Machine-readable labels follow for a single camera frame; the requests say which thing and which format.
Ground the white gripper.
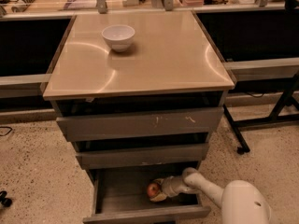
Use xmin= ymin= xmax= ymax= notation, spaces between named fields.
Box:
xmin=149 ymin=176 xmax=187 ymax=203

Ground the red apple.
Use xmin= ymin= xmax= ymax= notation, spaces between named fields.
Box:
xmin=147 ymin=182 xmax=161 ymax=198

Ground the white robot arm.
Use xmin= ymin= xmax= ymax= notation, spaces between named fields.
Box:
xmin=147 ymin=167 xmax=278 ymax=224

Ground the grey open bottom drawer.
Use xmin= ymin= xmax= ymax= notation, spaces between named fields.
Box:
xmin=83 ymin=161 xmax=210 ymax=224

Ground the grey middle drawer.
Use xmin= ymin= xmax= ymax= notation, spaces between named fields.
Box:
xmin=76 ymin=143 xmax=209 ymax=170

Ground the grey top drawer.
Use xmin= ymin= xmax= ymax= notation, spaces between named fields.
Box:
xmin=57 ymin=107 xmax=223 ymax=142

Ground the grey drawer cabinet with counter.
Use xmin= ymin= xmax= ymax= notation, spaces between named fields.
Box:
xmin=42 ymin=10 xmax=236 ymax=224

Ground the black table leg with caster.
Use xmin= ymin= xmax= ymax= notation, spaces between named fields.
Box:
xmin=223 ymin=105 xmax=250 ymax=155

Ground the black object on floor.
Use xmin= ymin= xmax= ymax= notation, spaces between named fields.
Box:
xmin=0 ymin=190 xmax=12 ymax=207

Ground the white ceramic bowl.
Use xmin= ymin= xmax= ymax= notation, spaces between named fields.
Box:
xmin=101 ymin=24 xmax=135 ymax=52

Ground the black cable on floor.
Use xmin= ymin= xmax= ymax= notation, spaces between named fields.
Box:
xmin=0 ymin=126 xmax=14 ymax=138

